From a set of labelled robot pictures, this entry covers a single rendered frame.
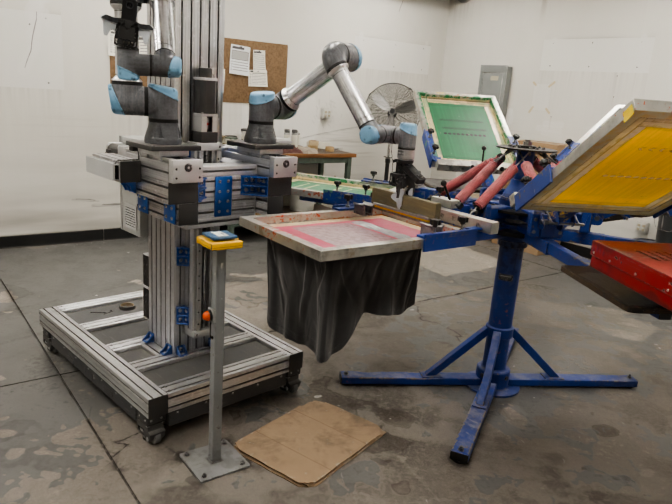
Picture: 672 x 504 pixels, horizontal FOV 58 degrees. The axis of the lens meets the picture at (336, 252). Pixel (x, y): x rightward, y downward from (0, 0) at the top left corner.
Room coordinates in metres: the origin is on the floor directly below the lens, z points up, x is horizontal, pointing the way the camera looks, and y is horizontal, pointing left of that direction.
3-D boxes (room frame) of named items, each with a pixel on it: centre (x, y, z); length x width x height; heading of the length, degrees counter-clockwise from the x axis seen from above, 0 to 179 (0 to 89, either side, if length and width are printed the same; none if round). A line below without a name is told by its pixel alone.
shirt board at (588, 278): (2.44, -1.01, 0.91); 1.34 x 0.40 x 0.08; 8
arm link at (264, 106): (2.88, 0.39, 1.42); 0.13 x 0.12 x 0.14; 149
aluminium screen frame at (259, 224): (2.46, -0.08, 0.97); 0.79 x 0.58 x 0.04; 128
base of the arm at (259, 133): (2.87, 0.39, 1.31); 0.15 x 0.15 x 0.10
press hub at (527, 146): (3.11, -0.92, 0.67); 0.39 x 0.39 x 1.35
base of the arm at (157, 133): (2.52, 0.74, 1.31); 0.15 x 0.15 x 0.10
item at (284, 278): (2.28, 0.15, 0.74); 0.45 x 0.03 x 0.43; 38
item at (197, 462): (2.21, 0.44, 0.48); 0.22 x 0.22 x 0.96; 38
